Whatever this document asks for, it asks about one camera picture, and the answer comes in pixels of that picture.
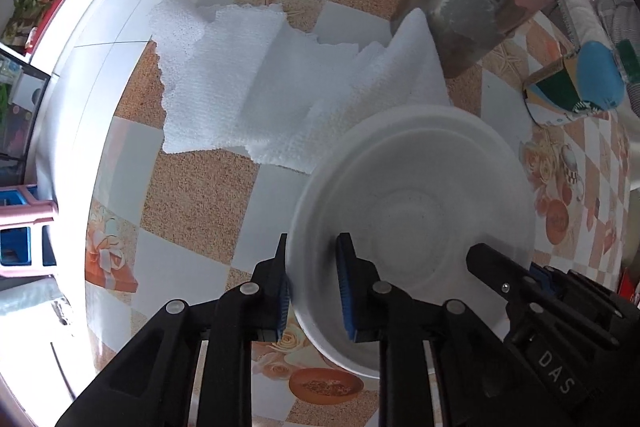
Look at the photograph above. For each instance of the white round bowl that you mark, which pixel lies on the white round bowl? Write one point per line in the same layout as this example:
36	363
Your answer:
425	187

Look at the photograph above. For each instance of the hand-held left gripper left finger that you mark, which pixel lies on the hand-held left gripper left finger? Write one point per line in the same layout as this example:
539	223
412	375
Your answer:
280	302

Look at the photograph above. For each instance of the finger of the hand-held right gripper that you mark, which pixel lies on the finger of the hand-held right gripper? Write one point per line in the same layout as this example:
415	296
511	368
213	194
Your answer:
500	274
547	279

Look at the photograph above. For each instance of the checkered printed tablecloth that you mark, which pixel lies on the checkered printed tablecloth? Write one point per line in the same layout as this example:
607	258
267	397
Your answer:
200	207

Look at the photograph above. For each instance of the pink plastic stool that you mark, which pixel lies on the pink plastic stool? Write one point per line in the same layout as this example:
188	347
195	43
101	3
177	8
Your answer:
25	212

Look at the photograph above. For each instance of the glass fish tank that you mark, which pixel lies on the glass fish tank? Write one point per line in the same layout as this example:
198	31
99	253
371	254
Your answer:
17	107

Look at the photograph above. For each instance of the white paper towel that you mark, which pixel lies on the white paper towel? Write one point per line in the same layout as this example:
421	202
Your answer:
280	82

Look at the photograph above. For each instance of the starbucks paper cup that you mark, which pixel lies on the starbucks paper cup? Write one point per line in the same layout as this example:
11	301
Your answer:
580	82

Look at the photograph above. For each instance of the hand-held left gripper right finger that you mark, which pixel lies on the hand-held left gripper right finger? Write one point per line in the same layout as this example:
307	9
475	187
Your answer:
346	287

